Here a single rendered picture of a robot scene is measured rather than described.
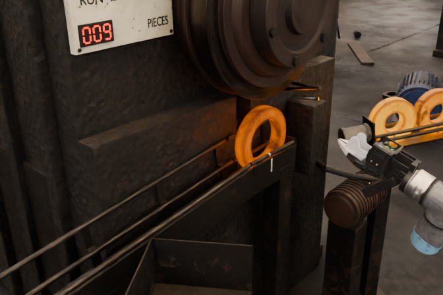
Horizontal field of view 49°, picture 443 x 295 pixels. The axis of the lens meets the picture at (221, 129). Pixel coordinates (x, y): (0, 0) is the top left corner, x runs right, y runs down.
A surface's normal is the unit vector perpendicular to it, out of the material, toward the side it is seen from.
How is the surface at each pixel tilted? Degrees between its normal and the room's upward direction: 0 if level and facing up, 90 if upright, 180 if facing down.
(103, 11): 90
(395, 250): 0
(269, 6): 90
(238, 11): 86
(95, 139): 0
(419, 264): 0
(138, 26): 90
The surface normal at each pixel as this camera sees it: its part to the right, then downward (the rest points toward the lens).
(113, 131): -0.01, -0.92
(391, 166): -0.68, 0.29
